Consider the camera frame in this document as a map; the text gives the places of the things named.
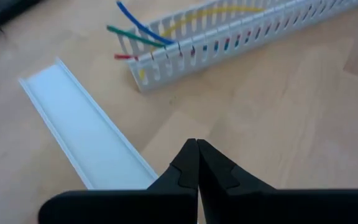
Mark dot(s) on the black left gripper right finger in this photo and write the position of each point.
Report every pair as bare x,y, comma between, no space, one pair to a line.
275,208

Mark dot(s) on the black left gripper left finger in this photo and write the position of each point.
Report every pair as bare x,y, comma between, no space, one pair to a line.
120,208

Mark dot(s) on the white duct cover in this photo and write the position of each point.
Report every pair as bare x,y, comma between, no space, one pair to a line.
85,130

